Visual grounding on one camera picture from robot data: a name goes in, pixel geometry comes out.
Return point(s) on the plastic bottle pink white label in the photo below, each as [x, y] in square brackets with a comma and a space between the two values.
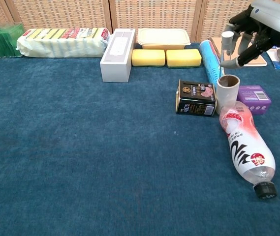
[244, 145]

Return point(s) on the blue carpet table mat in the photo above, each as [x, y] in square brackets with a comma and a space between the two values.
[80, 147]

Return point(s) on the beige lidded food container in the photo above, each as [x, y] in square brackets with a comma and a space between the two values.
[163, 38]

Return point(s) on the white cardboard tube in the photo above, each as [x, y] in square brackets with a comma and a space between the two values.
[227, 94]

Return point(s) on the woven bamboo folding screen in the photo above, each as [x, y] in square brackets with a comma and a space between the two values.
[130, 14]

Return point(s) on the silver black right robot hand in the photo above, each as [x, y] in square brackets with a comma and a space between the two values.
[272, 22]

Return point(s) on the yellow sponge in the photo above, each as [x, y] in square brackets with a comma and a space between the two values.
[183, 57]
[148, 57]

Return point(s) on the white power strip box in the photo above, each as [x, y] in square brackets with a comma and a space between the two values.
[117, 59]

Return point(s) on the small purple box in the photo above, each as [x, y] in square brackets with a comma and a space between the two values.
[254, 98]

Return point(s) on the brown spiral notebook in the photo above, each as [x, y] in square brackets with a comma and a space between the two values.
[216, 45]

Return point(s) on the glass test tube white cap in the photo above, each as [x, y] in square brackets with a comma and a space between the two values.
[227, 37]

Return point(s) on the blue foil roll box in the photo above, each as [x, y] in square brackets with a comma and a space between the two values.
[209, 61]

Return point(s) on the black luncheon meat tin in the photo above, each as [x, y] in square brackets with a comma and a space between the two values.
[196, 98]

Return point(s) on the wrapped pack of sponges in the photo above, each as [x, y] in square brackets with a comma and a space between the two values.
[61, 43]

